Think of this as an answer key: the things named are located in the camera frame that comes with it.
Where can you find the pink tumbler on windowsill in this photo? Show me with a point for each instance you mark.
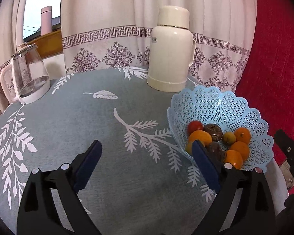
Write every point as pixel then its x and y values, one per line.
pixel 46 20

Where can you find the cream thermos flask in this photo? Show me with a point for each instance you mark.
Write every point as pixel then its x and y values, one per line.
pixel 172 50

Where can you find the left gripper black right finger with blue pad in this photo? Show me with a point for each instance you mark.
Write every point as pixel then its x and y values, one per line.
pixel 255 213

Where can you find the large yellow-orange orange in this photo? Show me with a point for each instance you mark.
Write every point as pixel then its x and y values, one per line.
pixel 202 136

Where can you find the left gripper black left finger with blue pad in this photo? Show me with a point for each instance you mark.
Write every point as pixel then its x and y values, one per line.
pixel 50 204

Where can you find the dark brown passion fruit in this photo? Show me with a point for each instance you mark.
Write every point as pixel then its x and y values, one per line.
pixel 216 149
pixel 214 131

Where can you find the light blue plastic fruit basket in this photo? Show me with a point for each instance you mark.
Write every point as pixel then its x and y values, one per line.
pixel 229 112

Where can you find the orange tangerine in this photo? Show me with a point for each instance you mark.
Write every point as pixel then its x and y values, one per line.
pixel 234 157
pixel 241 148
pixel 242 134

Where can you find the grey leaf-pattern tablecloth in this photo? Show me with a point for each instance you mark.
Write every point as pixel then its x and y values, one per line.
pixel 141 184

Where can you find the large red tomato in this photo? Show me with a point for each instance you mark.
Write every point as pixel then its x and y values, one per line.
pixel 194 126

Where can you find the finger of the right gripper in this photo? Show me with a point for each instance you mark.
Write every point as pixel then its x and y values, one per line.
pixel 286 144

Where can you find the glass kettle pink handle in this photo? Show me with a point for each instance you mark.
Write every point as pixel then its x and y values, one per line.
pixel 25 78

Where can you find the red fabric sofa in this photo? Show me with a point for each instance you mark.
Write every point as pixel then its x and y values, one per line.
pixel 268 79

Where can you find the pink patterned curtain right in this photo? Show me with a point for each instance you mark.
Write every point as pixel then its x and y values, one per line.
pixel 102 34

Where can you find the wooden windowsill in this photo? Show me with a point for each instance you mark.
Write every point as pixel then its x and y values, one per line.
pixel 49 44

